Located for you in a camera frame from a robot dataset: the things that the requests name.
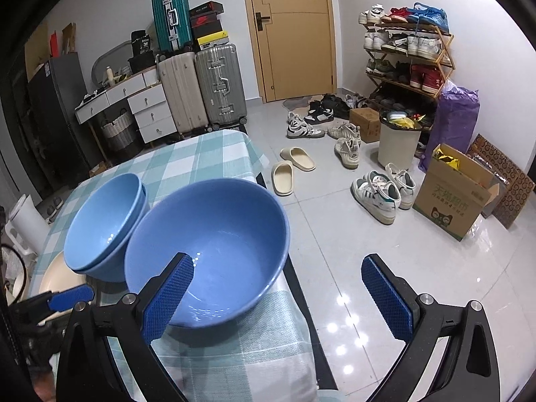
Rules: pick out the flat cardboard pieces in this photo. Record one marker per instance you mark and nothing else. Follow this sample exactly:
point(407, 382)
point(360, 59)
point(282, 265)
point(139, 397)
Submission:
point(37, 50)

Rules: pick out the brown patterned boards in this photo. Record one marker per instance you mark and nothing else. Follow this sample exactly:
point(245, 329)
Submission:
point(515, 192)

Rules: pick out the beige slide sandal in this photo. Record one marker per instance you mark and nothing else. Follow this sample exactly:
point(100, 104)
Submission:
point(282, 178)
point(299, 158)

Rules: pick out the red and black shoe box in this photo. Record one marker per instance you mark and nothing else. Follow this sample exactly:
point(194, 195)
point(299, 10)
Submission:
point(203, 20)

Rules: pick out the silver suitcase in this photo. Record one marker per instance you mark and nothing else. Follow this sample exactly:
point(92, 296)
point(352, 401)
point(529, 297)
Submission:
point(222, 88)

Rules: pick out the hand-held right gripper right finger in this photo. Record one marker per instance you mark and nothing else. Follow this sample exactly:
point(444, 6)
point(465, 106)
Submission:
point(385, 297)

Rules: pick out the white dressing table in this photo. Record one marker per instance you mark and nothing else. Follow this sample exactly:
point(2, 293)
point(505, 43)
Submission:
point(153, 117)

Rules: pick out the teal suitcase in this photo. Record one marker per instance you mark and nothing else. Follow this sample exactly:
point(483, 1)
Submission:
point(171, 25)

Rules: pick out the black printed bag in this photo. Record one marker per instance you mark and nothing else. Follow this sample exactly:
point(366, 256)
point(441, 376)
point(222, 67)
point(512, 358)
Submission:
point(141, 42)

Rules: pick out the wooden door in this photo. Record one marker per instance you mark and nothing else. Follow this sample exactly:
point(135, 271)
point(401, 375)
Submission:
point(293, 50)

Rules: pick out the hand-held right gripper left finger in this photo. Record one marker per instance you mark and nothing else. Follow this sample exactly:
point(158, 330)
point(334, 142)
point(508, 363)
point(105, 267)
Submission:
point(167, 297)

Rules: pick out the white trash bin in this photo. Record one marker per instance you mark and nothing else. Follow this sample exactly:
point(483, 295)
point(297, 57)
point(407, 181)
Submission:
point(398, 150)

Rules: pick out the black and white high-top sneaker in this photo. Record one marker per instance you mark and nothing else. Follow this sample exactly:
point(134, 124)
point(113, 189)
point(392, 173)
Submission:
point(319, 115)

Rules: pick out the oval mirror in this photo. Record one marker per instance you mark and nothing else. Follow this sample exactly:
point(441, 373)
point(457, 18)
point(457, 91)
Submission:
point(111, 60)

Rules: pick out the pile of dark shoes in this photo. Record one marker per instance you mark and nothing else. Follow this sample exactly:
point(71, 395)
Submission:
point(339, 106)

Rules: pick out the shoe rack with shoes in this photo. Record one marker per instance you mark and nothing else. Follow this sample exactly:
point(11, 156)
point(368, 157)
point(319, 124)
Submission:
point(423, 46)

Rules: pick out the white and green sneaker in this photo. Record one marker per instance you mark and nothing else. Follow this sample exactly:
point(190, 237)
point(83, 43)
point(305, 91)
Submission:
point(387, 188)
point(402, 184)
point(370, 201)

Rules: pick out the plain brown cardboard box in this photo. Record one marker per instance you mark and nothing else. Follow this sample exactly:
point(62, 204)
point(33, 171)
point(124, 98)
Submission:
point(364, 127)

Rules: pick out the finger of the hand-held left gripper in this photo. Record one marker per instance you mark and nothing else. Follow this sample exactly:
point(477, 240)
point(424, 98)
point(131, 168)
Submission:
point(71, 297)

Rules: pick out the black storage box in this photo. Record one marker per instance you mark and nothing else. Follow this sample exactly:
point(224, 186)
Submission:
point(142, 63)

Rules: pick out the woven laundry basket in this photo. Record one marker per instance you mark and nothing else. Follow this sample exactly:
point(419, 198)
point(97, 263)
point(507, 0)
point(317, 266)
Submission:
point(119, 138)

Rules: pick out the cream plate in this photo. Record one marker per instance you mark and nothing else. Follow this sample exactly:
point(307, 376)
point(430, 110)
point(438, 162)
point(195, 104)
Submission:
point(54, 276)

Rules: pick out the wooden shoe rack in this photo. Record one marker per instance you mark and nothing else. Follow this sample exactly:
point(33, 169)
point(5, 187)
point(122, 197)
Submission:
point(447, 56)

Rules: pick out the white black-striped sneaker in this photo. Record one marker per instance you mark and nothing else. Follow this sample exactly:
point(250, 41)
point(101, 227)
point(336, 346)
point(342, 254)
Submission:
point(295, 118)
point(305, 132)

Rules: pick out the purple plastic bag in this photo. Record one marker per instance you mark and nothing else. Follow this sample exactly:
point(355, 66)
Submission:
point(456, 121)

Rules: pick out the small flat cardboard box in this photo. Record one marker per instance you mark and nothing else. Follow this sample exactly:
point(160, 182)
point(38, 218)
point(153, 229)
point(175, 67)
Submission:
point(99, 170)

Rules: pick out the white bottle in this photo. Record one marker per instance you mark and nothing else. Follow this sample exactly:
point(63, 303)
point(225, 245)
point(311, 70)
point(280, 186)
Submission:
point(109, 76)

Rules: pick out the grey door mat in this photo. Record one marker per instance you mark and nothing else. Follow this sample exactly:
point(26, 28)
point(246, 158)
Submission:
point(295, 102)

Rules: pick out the blue bowl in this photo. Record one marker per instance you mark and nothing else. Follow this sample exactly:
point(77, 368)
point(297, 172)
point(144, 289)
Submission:
point(104, 275)
point(104, 217)
point(217, 226)

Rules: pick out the yellow and black shoe box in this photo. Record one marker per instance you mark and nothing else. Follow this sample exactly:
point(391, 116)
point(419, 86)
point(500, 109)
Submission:
point(213, 42)

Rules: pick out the beige sneaker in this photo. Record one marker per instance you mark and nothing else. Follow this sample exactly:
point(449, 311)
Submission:
point(346, 153)
point(345, 133)

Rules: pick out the black refrigerator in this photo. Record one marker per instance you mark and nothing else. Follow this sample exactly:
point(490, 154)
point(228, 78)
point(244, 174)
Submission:
point(58, 113)

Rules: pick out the large printed cardboard box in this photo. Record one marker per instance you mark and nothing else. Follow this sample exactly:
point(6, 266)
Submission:
point(448, 205)

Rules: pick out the beige suitcase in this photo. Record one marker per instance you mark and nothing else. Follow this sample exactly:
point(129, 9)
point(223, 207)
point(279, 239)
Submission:
point(184, 92)

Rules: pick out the white electric kettle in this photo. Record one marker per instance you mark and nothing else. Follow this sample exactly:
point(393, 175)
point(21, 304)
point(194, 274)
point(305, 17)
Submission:
point(29, 222)

